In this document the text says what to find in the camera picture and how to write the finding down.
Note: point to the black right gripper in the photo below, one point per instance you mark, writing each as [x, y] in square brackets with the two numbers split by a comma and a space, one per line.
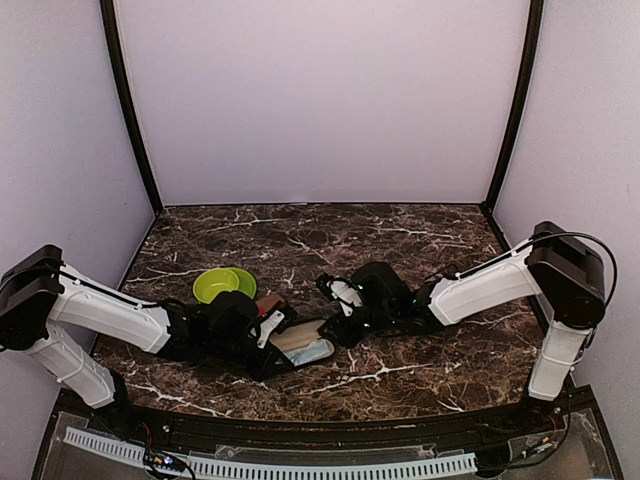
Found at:
[346, 337]

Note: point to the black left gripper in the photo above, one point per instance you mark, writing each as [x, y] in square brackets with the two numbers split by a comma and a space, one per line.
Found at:
[266, 367]

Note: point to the plaid brown glasses case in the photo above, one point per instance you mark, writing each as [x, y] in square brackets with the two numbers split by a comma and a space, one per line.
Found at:
[269, 304]

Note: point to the blue cleaning cloth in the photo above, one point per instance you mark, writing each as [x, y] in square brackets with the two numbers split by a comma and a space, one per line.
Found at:
[317, 350]

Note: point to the black quilted glasses case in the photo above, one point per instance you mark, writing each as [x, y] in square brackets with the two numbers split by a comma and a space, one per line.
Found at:
[300, 342]

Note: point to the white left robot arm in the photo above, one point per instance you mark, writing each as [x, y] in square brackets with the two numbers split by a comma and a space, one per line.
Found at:
[42, 293]

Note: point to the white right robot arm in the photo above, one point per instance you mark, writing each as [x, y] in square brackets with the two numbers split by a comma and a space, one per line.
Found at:
[552, 263]

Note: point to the green bowl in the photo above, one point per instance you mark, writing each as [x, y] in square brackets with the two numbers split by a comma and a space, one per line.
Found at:
[211, 283]

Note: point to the green plate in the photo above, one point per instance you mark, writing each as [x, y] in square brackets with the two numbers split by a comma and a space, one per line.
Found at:
[247, 282]

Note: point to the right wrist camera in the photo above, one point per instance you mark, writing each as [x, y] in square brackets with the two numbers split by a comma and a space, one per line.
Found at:
[340, 290]

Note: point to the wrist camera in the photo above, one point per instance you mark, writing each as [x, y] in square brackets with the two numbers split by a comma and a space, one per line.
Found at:
[276, 321]
[340, 290]

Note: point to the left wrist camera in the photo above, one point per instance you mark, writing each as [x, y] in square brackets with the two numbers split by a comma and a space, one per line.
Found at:
[276, 321]

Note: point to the white slotted cable duct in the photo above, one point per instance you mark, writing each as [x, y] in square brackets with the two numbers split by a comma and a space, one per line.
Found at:
[230, 462]

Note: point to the black corner frame post right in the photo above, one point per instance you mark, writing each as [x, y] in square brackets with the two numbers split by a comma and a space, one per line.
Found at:
[518, 103]

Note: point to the black corner frame post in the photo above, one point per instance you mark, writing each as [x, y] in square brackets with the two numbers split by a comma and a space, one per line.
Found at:
[128, 110]
[518, 103]

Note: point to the black corner frame post left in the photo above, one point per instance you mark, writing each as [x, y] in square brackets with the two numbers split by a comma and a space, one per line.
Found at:
[128, 110]

